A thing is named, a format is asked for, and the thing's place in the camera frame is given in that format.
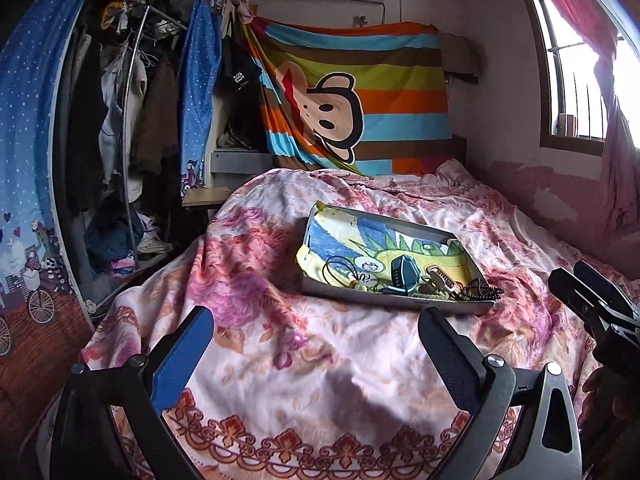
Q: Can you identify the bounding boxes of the black bead bracelet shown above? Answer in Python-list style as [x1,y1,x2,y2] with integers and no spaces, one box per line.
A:
[456,278,506,304]

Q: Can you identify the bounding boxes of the beige hair claw clip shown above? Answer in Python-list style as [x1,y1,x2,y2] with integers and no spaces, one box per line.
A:
[421,264,461,298]

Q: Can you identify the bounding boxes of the light blue smart watch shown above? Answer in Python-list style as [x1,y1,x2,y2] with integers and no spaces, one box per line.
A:
[380,255,421,296]

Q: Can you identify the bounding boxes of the large hoop earring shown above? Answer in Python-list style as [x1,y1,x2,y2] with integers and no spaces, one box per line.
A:
[320,256,362,288]

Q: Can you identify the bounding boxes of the person's right hand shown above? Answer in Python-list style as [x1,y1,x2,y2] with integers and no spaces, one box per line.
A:
[578,366,639,437]

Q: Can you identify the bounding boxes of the blue dotted wardrobe curtain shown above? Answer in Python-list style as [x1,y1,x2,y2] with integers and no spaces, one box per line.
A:
[0,0,106,356]

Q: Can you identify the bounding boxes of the pink window curtain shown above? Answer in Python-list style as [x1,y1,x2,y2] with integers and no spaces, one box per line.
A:
[519,0,640,236]

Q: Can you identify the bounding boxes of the tray with dinosaur drawing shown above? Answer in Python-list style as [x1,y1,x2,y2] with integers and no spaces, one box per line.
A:
[296,202,503,315]

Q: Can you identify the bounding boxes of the window with bars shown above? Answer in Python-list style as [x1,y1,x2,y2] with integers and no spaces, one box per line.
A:
[524,0,608,157]

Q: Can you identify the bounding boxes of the striped monkey blanket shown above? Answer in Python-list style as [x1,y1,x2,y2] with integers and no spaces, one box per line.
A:
[241,18,454,176]

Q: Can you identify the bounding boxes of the hanging clothes in wardrobe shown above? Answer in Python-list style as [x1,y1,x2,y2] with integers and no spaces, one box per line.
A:
[52,0,186,296]

